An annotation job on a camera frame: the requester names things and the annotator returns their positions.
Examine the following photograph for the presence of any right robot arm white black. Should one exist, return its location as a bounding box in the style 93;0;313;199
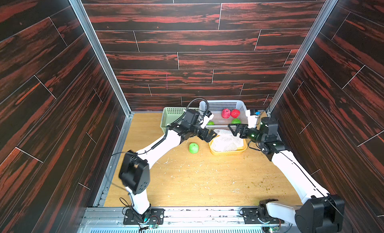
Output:
228;117;345;233

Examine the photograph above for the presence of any red apple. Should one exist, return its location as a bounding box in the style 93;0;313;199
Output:
231;109;241;118

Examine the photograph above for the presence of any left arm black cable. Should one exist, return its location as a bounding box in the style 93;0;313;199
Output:
179;97;210;119

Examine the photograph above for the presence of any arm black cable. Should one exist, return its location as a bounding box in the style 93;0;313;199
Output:
179;97;210;119
278;151;346;217

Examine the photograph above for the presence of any yellow plastic tray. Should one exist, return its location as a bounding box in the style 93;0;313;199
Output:
209;139;248;156

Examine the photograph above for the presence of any pink apple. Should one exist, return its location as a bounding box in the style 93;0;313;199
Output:
221;108;231;119

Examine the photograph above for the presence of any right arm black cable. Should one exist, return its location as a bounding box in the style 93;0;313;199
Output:
278;151;346;217

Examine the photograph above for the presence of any green plastic basket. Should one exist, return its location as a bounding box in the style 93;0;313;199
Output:
160;107;186;133

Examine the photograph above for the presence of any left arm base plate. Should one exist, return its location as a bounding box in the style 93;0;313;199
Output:
123;208;165;225

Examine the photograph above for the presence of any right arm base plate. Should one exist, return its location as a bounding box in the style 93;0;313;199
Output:
239;207;285;225

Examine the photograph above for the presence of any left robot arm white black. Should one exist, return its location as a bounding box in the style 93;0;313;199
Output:
119;109;217;223

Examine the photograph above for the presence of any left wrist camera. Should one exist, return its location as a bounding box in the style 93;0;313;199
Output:
201;111;214;129

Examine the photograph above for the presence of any white plastic basket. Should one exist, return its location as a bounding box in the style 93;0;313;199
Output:
206;100;248;130

